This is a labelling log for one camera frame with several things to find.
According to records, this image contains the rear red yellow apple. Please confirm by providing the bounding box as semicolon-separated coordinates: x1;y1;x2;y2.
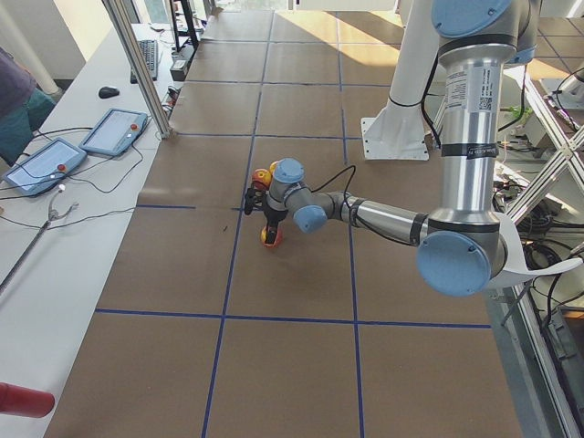
252;168;272;191

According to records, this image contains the aluminium frame post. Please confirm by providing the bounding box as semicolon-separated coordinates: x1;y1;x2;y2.
102;0;172;139

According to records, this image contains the far grey teach pendant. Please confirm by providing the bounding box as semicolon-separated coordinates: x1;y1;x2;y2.
79;108;148;157

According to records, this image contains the brown paper table cover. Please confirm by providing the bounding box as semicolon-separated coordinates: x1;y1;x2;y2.
43;9;584;438

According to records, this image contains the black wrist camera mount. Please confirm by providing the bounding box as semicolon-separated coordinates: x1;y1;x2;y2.
244;186;267;215

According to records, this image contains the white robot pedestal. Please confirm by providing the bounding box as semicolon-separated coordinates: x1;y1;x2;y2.
361;0;439;161

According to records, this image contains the near grey teach pendant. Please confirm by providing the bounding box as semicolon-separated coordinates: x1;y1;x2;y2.
2;138;87;196

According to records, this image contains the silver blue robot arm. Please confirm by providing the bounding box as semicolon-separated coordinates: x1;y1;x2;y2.
245;1;541;297

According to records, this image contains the grey teach pendant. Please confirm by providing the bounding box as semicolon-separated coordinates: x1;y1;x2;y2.
79;108;148;157
2;138;87;196

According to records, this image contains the black keyboard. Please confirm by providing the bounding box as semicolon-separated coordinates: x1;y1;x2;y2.
138;39;159;81

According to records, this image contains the red cylinder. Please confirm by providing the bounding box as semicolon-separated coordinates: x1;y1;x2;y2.
1;382;55;418

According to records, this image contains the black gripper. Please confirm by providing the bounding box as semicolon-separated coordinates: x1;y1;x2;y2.
264;205;287;244

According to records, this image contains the lone red yellow apple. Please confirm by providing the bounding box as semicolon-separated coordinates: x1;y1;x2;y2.
260;226;283;248

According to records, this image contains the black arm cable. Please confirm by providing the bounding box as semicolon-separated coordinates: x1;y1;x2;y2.
308;164;358;229

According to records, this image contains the black computer mouse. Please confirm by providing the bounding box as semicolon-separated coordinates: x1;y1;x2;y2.
98;86;120;99

